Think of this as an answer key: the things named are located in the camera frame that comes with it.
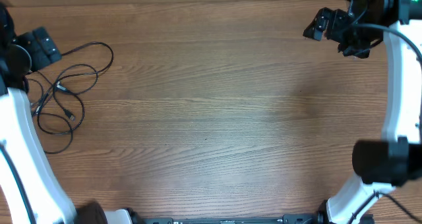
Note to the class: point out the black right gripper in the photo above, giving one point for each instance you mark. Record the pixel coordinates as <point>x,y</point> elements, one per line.
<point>336,22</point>

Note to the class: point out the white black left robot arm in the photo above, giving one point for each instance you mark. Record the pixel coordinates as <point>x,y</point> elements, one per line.
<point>32,191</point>

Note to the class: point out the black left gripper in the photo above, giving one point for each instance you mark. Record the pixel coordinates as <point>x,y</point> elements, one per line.
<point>29,41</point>

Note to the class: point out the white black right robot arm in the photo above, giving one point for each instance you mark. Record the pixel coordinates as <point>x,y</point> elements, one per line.
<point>379,166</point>

